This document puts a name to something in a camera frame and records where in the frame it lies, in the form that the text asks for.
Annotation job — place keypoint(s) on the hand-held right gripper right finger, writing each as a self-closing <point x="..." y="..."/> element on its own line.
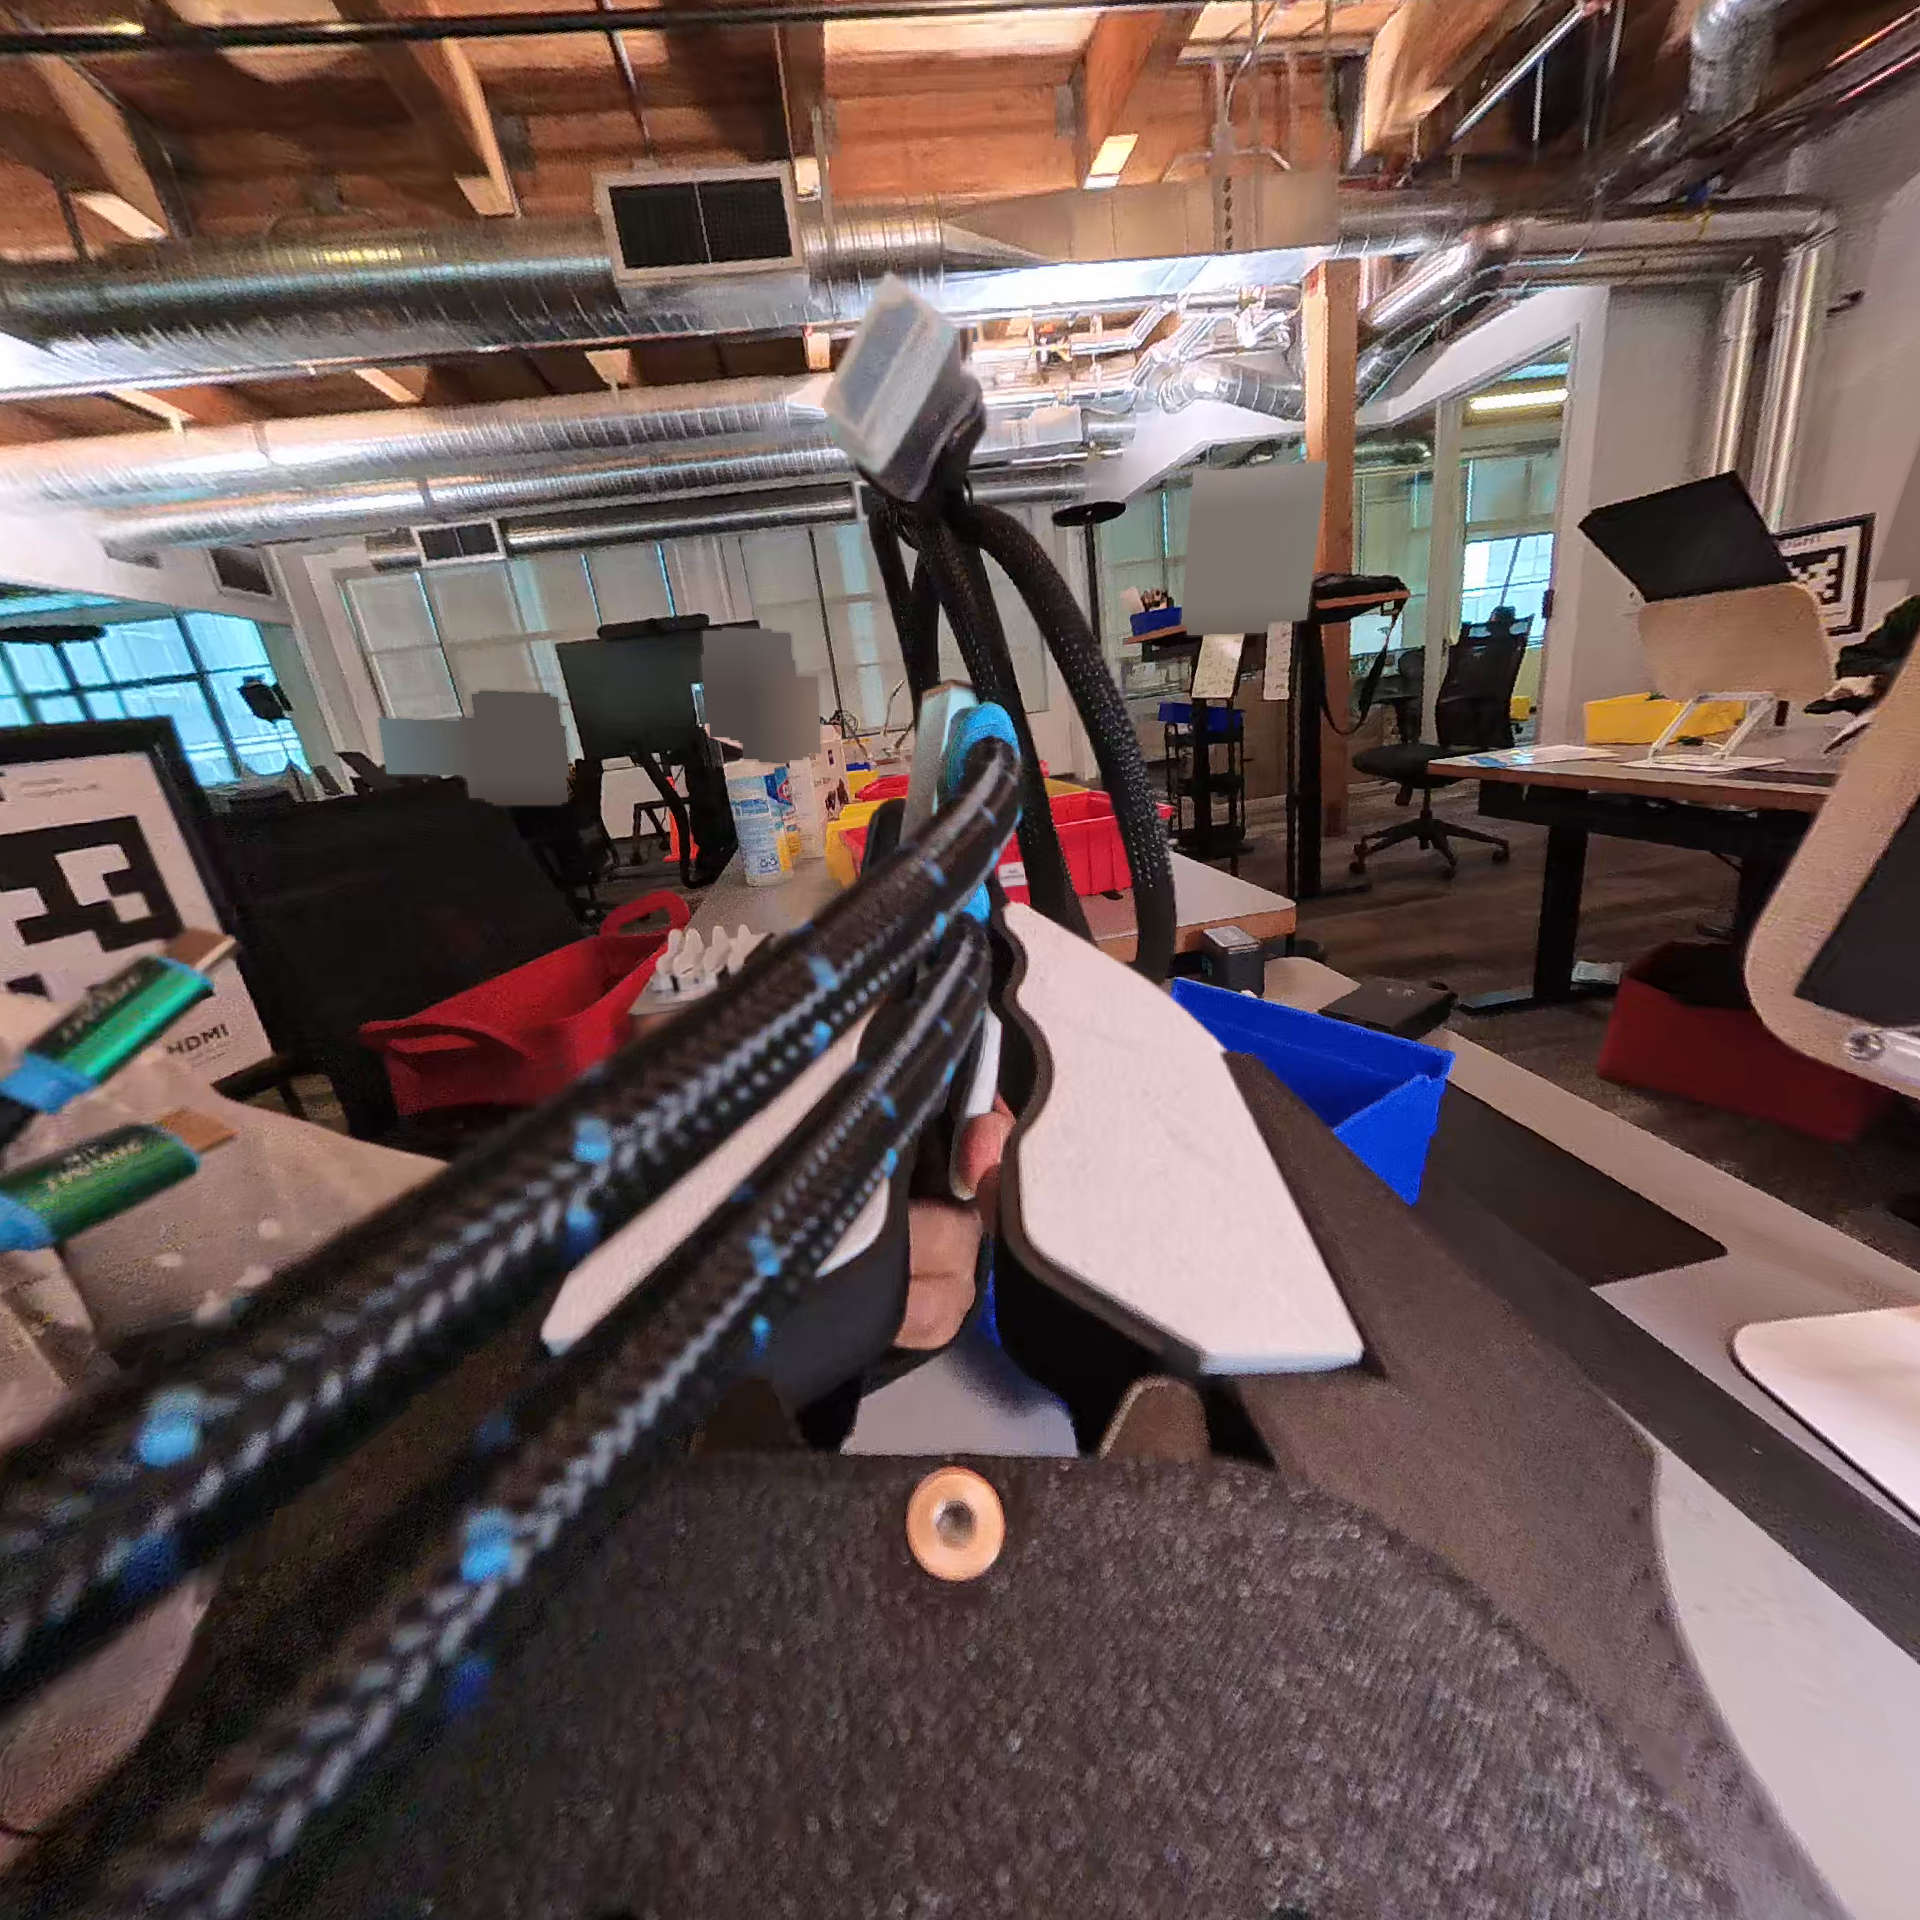
<point x="1171" y="1171"/>

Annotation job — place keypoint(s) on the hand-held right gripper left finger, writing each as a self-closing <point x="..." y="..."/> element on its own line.
<point x="705" y="1200"/>

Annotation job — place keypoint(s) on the blue plastic bin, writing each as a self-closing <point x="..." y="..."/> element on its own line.
<point x="1349" y="1080"/>

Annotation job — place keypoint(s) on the grey hdmi switch box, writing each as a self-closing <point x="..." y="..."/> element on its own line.
<point x="901" y="388"/>

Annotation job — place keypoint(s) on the person's right hand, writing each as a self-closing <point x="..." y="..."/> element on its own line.
<point x="944" y="1260"/>

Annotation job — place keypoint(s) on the grey power adapter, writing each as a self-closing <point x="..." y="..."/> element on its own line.
<point x="1231" y="956"/>

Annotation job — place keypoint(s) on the row of white clips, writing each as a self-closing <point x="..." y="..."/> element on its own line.
<point x="705" y="961"/>

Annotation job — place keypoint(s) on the red basket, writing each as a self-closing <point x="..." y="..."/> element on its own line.
<point x="493" y="1036"/>

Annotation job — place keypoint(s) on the black power box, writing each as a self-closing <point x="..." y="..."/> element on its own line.
<point x="1387" y="1009"/>

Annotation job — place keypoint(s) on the grey wood-edged table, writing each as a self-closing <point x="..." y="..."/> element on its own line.
<point x="1215" y="900"/>

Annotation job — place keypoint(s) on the red ribbed bin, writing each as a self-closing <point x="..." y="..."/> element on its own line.
<point x="1089" y="840"/>

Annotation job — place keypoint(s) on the white wipes canister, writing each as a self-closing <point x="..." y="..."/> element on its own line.
<point x="762" y="825"/>

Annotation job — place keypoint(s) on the black partition panel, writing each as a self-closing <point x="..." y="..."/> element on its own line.
<point x="389" y="900"/>

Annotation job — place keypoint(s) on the cart with blue bins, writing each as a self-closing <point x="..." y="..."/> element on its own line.
<point x="1207" y="721"/>

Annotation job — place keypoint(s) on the tall standing desk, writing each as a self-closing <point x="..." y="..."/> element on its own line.
<point x="1328" y="721"/>

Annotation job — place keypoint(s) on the black display on stand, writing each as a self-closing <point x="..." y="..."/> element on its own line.
<point x="629" y="691"/>

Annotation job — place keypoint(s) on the black office chair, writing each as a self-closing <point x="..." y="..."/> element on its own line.
<point x="1463" y="705"/>

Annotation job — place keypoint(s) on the red storage tote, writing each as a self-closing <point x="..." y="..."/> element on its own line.
<point x="1723" y="1050"/>

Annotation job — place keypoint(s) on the brown standing desk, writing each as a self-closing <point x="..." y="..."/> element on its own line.
<point x="1651" y="781"/>

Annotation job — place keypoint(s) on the yellow plastic bin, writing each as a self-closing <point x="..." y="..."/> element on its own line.
<point x="1628" y="721"/>

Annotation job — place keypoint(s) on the black floor lamp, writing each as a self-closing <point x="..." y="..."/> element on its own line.
<point x="1093" y="517"/>

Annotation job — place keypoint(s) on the black framed marker sign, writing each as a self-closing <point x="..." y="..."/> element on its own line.
<point x="1829" y="569"/>
<point x="90" y="884"/>

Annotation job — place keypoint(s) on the wooden post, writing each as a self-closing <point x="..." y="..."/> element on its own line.
<point x="1332" y="523"/>

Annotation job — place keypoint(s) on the silver air duct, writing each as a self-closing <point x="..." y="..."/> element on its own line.
<point x="376" y="292"/>
<point x="450" y="451"/>
<point x="1733" y="52"/>
<point x="1621" y="240"/>

